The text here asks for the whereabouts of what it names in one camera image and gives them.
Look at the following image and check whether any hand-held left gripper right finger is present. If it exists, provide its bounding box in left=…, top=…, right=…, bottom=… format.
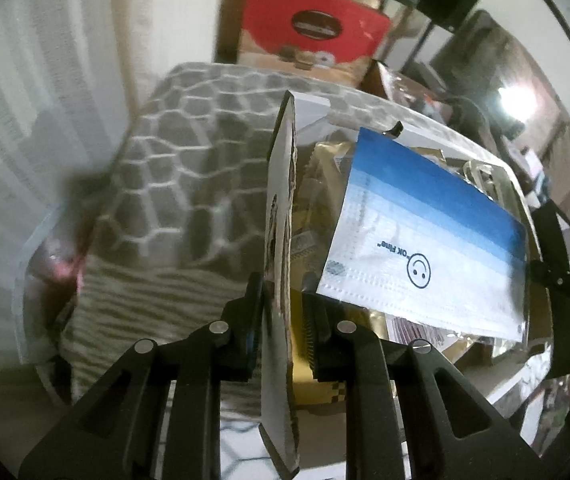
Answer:
left=300, top=271, right=542, bottom=480

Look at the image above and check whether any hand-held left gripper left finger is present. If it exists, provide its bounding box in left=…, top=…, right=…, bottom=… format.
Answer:
left=17, top=272, right=266, bottom=480

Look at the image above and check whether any blue white face mask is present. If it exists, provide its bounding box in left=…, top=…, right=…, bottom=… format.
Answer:
left=316, top=127, right=530, bottom=344

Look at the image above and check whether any black speaker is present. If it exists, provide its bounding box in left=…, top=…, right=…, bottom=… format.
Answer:
left=416, top=0, right=480, bottom=32

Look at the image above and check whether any red cookie box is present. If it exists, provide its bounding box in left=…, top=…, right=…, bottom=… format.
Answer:
left=236, top=0, right=394, bottom=87

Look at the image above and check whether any black frame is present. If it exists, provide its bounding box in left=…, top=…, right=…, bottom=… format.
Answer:
left=534, top=204, right=570, bottom=380

